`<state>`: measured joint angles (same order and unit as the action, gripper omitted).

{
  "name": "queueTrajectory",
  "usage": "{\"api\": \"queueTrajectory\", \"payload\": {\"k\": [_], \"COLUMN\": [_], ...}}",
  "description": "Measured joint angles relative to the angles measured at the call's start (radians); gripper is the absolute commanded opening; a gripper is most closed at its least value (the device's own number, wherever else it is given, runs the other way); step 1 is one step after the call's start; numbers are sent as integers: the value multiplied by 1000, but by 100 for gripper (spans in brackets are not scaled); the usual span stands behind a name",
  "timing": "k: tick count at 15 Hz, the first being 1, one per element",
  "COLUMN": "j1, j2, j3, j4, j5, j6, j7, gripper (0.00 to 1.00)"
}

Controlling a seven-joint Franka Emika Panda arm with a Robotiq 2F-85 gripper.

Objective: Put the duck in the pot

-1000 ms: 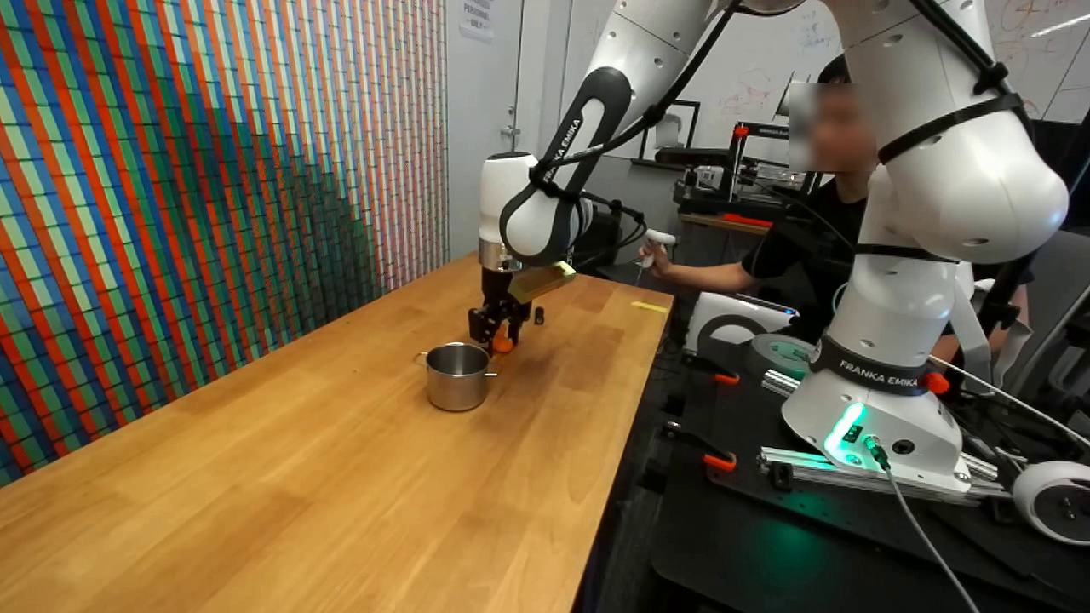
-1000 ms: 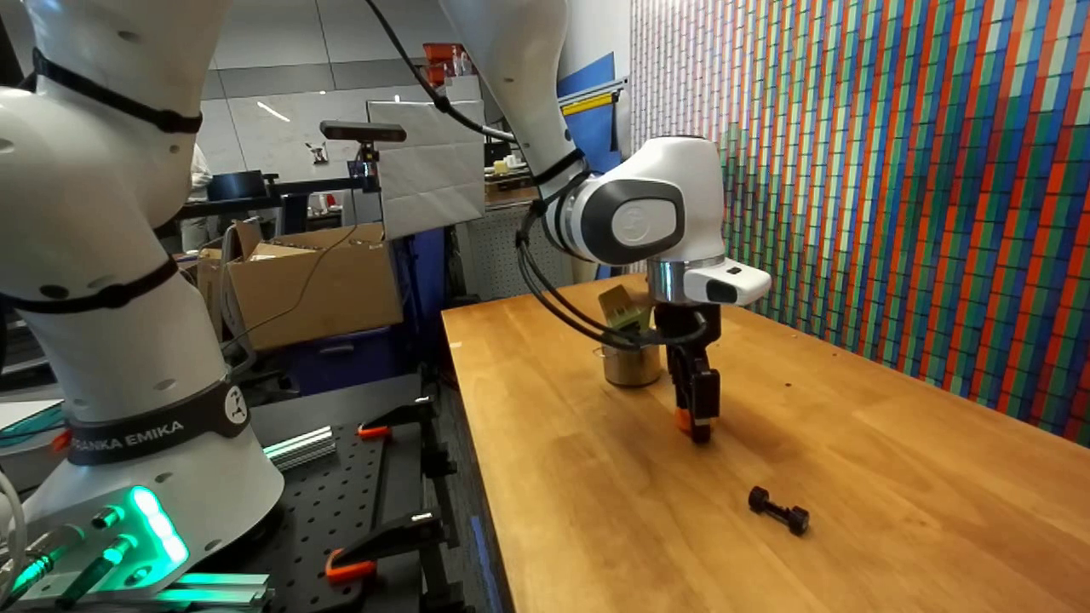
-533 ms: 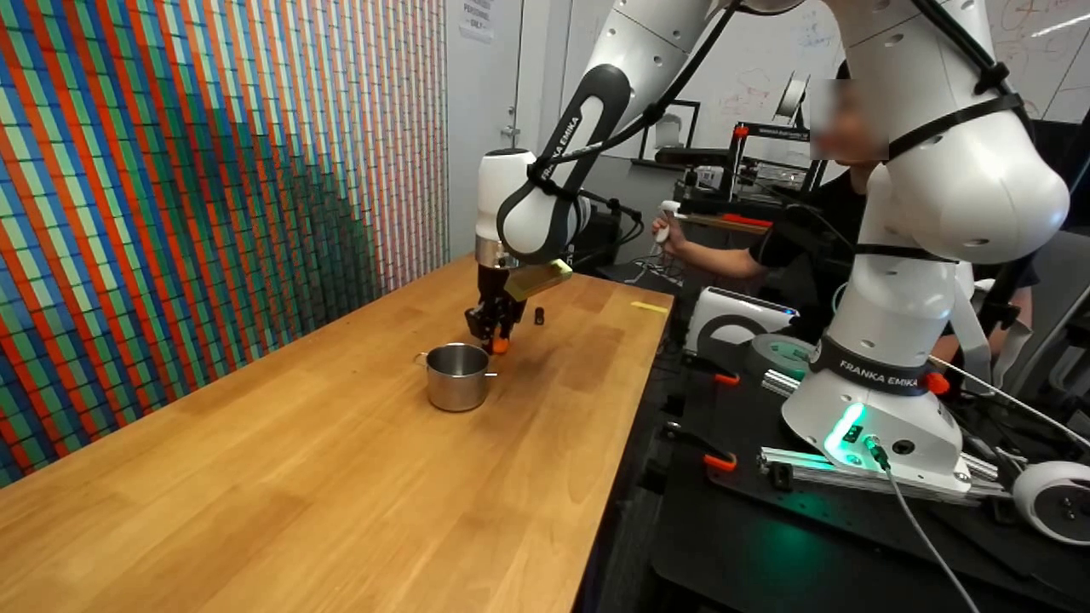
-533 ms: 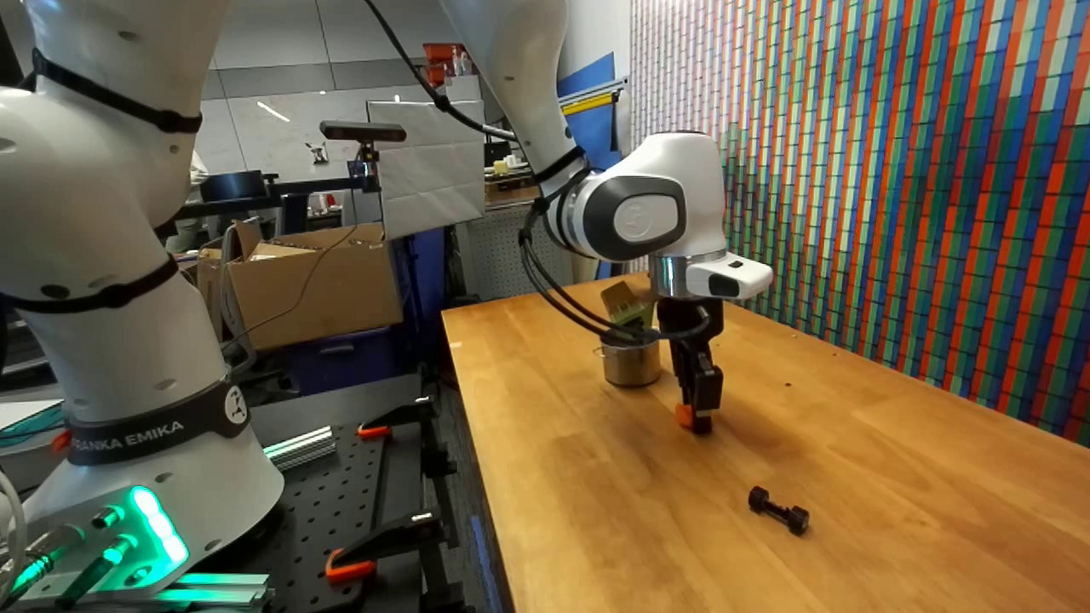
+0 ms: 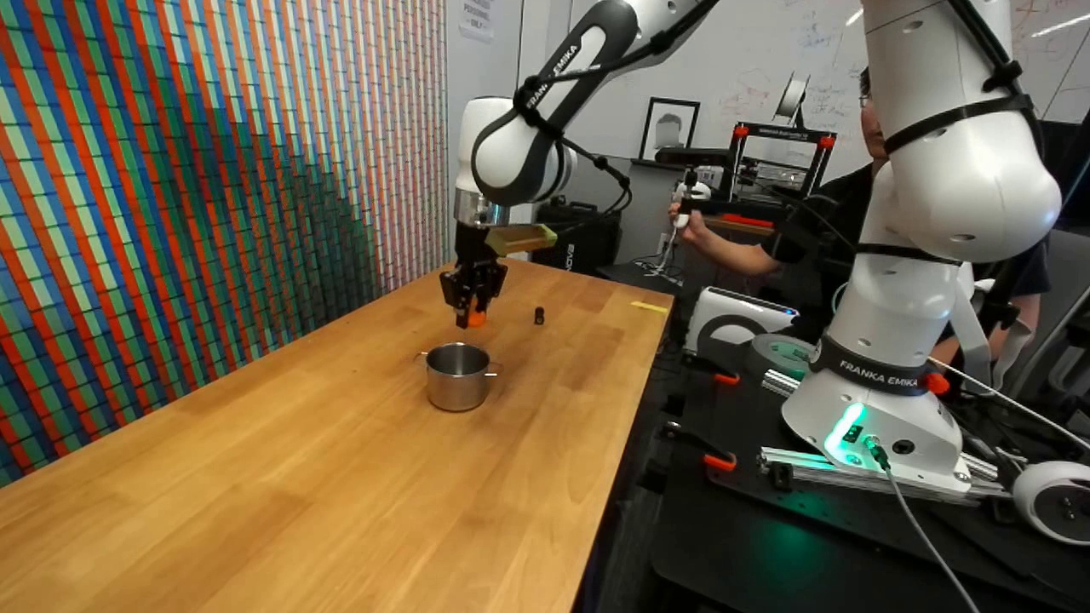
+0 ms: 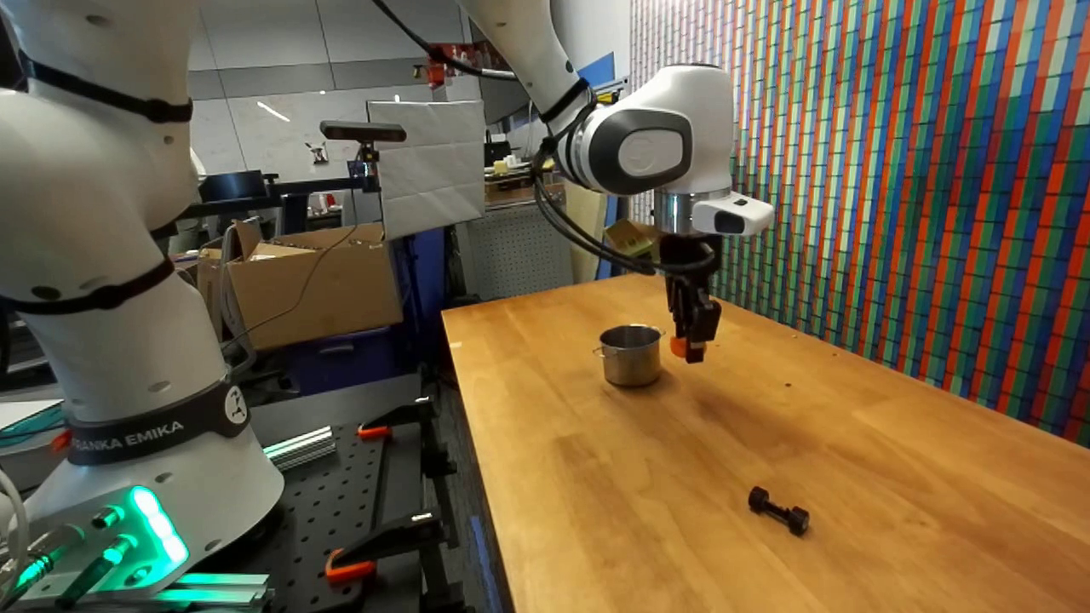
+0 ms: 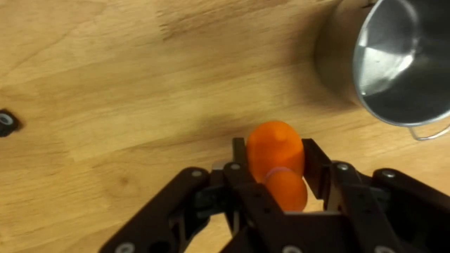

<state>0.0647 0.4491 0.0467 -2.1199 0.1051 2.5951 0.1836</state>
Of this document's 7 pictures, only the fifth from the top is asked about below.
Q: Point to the wrist camera with yellowish mount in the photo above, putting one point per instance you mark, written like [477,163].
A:
[527,237]

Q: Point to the small steel pot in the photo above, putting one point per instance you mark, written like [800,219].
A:
[458,379]

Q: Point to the small black dumbbell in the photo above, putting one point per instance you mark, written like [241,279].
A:
[540,313]

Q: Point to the black perforated mounting table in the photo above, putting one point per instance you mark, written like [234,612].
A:
[794,533]

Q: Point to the person's hand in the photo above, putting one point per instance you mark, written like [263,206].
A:
[684,221]

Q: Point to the handheld controller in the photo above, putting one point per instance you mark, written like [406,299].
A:
[672,232]

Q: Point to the person's forearm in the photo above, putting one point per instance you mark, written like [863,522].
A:
[745,253]

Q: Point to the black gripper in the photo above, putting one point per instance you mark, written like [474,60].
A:
[477,247]

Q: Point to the person in black shirt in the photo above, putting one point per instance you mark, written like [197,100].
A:
[841,215]

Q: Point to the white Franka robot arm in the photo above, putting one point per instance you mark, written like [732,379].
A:
[955,192]

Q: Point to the white round device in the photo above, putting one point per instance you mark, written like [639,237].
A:
[1059,503]

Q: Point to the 3D printer with orange corners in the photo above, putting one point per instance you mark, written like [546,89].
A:
[782,172]

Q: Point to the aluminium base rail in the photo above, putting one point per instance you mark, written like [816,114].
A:
[819,469]

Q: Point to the white box device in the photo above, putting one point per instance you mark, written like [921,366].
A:
[736,316]

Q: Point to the framed portrait picture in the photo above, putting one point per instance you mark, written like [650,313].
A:
[670,126]

